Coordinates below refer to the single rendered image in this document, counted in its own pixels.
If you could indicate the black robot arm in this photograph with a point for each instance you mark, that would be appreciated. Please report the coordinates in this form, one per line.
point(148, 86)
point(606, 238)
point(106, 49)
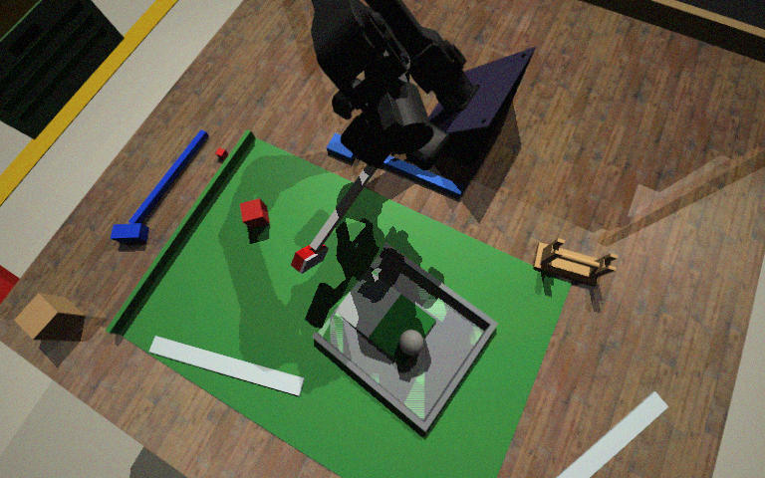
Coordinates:
point(386, 42)

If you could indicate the white ball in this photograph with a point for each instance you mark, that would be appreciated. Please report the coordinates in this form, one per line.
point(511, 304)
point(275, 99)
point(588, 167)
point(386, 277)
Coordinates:
point(411, 342)

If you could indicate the light grey flat bar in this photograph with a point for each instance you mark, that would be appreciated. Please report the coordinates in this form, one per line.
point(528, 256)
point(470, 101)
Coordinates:
point(615, 440)
point(230, 366)

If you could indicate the tan cube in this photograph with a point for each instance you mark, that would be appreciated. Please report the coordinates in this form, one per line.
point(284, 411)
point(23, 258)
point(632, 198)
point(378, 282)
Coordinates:
point(49, 318)

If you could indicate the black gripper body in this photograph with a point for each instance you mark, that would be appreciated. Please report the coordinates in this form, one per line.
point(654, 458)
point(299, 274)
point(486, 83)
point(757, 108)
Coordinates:
point(424, 157)

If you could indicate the red putter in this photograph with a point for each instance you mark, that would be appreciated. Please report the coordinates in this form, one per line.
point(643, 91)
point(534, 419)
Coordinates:
point(315, 253)

